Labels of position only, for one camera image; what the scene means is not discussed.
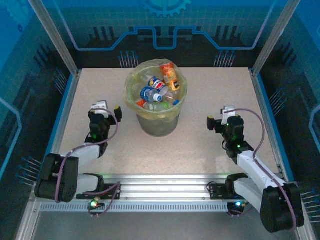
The clear bottle red-orange nfc label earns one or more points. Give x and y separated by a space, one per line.
141 103

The clear bottle blue label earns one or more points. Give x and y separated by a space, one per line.
146 93

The pepsi bottle blue cap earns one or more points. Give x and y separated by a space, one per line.
155 83

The orange label bottle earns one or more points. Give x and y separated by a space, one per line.
168 75

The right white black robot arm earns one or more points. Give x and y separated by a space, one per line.
255 170

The round bin with yellowish liner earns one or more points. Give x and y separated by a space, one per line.
157 127

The green lit connector board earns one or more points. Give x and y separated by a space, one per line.
237 203
93 203

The table side rail blue edge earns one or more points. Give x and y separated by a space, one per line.
63 117
268 125

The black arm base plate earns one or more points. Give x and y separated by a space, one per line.
217 191
112 192

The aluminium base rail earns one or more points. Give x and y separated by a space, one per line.
162 187

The aluminium frame post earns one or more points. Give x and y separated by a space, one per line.
275 37
56 40

